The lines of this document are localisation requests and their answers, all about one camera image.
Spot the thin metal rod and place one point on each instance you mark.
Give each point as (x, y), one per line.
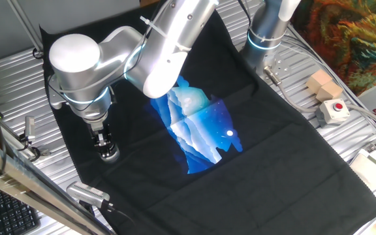
(25, 26)

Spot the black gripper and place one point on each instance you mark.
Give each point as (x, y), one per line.
(98, 130)

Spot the colourful painted cloth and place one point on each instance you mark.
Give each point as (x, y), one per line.
(348, 39)

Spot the silver camera with label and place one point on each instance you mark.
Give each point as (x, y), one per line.
(87, 193)

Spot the white flat device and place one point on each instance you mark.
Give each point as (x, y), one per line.
(374, 169)

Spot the clear glass jar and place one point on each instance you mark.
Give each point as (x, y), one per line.
(110, 157)

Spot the light wooden block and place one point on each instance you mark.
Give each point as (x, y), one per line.
(318, 80)
(330, 92)

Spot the aluminium frame beam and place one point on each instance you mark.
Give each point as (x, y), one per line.
(18, 178)

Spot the grey emergency stop button box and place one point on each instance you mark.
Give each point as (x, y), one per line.
(333, 112)

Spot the black cloth with blue print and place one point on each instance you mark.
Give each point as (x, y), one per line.
(240, 169)

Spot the black keyboard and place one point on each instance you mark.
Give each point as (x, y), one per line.
(11, 213)

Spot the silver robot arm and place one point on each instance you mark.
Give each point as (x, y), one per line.
(80, 68)

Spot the small silver camera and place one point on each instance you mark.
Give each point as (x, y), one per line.
(29, 128)

